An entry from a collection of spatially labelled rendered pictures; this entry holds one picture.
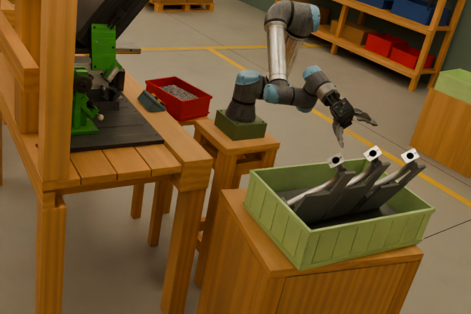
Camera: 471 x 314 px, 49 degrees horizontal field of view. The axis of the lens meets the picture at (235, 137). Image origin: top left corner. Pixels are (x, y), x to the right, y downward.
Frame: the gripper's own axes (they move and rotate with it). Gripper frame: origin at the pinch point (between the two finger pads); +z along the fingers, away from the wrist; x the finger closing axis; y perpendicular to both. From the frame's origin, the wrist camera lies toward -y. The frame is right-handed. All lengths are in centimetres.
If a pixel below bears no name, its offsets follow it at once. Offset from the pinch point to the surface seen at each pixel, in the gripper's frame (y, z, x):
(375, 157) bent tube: 1.3, 9.8, -0.3
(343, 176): 9.8, 12.8, -14.2
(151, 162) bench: 4, -39, -74
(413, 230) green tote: -33.4, 30.7, -0.6
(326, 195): 2.6, 12.6, -22.3
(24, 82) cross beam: 59, -57, -86
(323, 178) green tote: -34.5, -8.5, -18.1
